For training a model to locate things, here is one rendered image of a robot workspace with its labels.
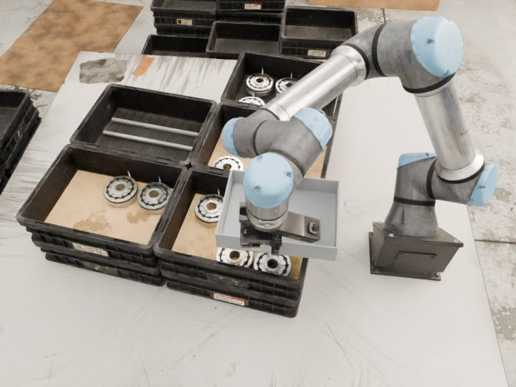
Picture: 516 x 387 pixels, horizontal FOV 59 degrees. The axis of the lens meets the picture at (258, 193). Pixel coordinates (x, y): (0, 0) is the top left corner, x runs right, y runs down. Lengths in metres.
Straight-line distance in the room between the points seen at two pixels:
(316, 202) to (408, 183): 0.31
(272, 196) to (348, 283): 0.78
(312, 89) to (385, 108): 1.04
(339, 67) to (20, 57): 2.98
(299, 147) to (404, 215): 0.65
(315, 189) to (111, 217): 0.63
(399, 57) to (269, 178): 0.45
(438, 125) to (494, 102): 2.23
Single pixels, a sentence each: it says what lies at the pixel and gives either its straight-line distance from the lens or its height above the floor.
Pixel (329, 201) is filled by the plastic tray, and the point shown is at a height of 1.05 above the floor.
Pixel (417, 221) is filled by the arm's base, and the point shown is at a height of 0.91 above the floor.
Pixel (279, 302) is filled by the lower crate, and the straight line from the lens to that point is 1.27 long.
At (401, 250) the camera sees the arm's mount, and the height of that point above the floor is 0.84.
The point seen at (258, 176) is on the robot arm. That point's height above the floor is 1.43.
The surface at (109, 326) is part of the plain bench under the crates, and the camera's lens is 1.41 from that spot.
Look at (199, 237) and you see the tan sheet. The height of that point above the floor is 0.83.
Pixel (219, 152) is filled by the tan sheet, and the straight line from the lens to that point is 1.54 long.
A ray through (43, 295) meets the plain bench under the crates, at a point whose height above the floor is 0.70.
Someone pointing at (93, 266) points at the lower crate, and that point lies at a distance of 1.47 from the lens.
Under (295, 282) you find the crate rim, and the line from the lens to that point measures 1.15.
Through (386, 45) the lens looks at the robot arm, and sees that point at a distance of 1.03.
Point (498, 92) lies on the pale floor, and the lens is 3.44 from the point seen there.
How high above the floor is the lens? 1.95
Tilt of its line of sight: 52 degrees down
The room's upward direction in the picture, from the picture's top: straight up
